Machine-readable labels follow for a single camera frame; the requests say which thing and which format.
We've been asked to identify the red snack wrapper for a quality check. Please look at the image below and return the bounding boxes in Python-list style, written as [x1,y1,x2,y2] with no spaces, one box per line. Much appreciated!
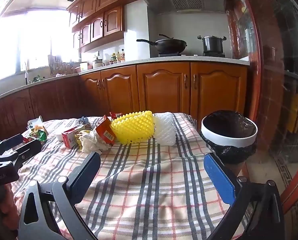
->
[95,115,116,145]

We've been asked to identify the yellow foam fruit net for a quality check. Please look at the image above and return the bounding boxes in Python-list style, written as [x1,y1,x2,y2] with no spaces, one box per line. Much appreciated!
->
[110,111,154,145]

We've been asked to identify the white foam fruit net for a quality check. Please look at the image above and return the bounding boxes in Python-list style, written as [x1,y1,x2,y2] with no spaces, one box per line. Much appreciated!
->
[153,112,176,146]

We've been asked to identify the wooden upper kitchen cabinets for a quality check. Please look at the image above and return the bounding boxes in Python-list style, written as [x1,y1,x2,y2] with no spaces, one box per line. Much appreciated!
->
[67,0,137,50]

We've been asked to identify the wooden kitchen cabinets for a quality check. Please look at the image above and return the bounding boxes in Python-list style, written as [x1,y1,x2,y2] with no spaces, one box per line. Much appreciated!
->
[67,0,137,50]
[0,61,247,140]

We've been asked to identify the wooden lower kitchen cabinets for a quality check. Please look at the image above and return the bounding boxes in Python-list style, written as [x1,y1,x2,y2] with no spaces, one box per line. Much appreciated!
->
[0,61,247,140]

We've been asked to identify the person's left hand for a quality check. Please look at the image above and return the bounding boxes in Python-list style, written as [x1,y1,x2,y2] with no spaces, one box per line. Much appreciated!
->
[0,183,20,230]

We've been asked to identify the green snack wrapper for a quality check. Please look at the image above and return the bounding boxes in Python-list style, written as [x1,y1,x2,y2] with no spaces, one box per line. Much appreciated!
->
[29,125,48,142]

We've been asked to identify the red and white carton box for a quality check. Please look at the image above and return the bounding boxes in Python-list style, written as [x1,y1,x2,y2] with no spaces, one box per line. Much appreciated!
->
[61,124,85,148]

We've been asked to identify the crumpled white tissue paper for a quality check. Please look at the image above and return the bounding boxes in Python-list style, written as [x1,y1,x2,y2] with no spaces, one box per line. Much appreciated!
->
[75,130,109,153]

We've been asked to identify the white bin with black bag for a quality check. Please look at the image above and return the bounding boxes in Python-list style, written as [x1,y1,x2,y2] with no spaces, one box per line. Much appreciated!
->
[201,110,258,164]

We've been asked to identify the white rice cooker pot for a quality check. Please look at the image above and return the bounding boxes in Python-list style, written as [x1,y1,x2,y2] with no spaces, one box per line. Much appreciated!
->
[93,57,105,69]

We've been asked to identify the plaid checkered tablecloth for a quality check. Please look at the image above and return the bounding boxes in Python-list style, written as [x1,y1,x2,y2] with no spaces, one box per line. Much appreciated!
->
[11,112,252,240]

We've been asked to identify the condiment bottles on counter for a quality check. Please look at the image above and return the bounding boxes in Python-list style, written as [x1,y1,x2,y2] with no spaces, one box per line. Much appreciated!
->
[109,49,125,64]

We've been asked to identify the yellow wooden folding chair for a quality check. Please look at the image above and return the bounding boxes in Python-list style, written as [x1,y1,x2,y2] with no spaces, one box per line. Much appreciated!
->
[286,94,298,133]

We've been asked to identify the gas stove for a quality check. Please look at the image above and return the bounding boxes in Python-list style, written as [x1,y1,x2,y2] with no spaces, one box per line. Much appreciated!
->
[158,51,226,58]

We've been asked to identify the black stock pot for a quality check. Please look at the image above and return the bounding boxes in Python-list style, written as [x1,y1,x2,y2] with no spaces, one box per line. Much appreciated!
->
[197,35,227,54]

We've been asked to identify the black wok with handle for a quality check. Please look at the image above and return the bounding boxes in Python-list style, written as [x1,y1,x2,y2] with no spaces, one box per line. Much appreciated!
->
[136,34,187,54]

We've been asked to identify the glass sliding door red frame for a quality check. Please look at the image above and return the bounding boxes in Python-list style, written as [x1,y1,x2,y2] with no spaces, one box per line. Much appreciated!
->
[226,0,298,215]

